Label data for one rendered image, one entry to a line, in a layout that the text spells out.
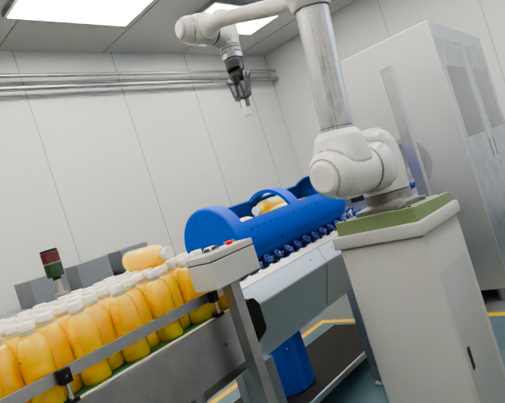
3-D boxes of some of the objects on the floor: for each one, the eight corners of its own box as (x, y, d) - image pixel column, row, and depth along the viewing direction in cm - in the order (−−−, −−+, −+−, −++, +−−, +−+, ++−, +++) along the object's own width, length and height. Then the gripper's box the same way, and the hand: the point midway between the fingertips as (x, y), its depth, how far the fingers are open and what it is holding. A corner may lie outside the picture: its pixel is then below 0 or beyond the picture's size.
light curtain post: (479, 344, 270) (391, 65, 268) (477, 349, 265) (387, 64, 263) (469, 345, 274) (382, 69, 272) (467, 349, 269) (378, 69, 267)
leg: (387, 381, 261) (354, 275, 260) (383, 386, 256) (349, 278, 256) (378, 381, 264) (344, 276, 264) (374, 386, 260) (340, 279, 259)
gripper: (216, 66, 195) (231, 121, 194) (236, 53, 185) (252, 110, 184) (228, 67, 200) (244, 120, 199) (250, 53, 190) (265, 109, 190)
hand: (246, 107), depth 192 cm, fingers closed
